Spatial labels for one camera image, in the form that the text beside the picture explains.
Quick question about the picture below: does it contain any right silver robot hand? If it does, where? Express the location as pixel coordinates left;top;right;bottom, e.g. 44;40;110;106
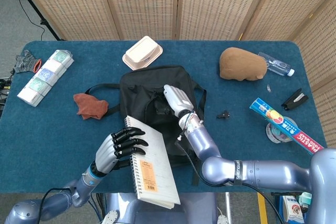
163;84;195;119

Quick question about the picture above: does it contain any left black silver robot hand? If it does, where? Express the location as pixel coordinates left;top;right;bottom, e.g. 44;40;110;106
94;126;149;176

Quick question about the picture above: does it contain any black fabric backpack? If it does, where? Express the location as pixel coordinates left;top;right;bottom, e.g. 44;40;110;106
85;65;208;186

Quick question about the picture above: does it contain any spiral notebook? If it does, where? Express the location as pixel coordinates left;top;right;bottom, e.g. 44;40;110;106
123;115;181;209

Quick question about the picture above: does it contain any small black staple remover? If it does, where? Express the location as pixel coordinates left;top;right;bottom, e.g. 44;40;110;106
216;110;232;120

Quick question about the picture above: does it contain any rust brown cloth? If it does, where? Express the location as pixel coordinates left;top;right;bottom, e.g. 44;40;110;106
73;92;109;121

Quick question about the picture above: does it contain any blue carpet table cover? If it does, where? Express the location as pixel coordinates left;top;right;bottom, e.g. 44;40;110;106
0;40;335;195

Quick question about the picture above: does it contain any beige takeout food box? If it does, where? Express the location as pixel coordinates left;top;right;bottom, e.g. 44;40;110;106
122;35;163;71

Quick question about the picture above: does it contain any brown plush animal toy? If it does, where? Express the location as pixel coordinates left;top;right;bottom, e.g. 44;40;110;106
219;47;268;82

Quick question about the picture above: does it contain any blue-grey robot torso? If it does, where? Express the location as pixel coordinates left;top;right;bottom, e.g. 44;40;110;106
101;192;229;224

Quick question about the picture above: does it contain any white tissue multipack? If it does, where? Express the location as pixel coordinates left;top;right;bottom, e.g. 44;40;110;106
17;49;75;108

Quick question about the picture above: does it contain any clear tape roll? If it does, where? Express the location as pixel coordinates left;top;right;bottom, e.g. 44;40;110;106
265;116;297;145

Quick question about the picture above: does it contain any woven rattan folding screen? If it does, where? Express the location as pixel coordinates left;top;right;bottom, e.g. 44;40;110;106
12;0;336;156

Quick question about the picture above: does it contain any clear plastic water bottle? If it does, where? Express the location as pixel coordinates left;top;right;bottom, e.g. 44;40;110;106
257;51;295;77

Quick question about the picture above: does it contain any blue plastic wrap box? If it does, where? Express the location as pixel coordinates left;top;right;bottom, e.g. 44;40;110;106
249;97;328;156

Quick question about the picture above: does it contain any black stapler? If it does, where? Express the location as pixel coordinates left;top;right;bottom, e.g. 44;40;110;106
281;88;309;111

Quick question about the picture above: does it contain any grey knit work glove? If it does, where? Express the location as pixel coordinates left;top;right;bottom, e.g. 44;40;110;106
14;49;43;74

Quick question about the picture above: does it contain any black tripod stand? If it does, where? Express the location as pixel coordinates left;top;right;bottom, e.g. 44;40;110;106
6;0;64;41

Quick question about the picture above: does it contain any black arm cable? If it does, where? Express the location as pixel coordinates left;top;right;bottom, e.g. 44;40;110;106
175;136;286;224

